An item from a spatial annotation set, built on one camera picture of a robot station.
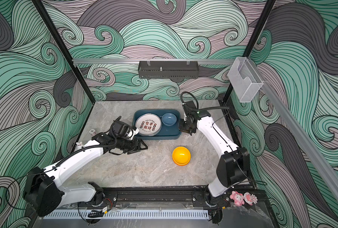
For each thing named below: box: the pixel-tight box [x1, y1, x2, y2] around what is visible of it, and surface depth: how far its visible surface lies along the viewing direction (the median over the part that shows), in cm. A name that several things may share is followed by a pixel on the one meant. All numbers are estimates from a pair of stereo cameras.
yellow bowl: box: [171, 146, 192, 166], surface depth 86 cm
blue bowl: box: [161, 113, 178, 127], surface depth 107 cm
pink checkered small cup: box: [89, 128, 98, 137], surface depth 97 cm
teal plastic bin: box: [131, 108, 182, 140], surface depth 105 cm
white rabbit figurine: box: [75, 141, 83, 150], surface depth 87 cm
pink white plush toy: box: [243, 191, 258, 206], surface depth 73 cm
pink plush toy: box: [229, 190, 245, 207], surface depth 73 cm
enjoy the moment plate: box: [135, 113, 162, 137], surface depth 105 cm
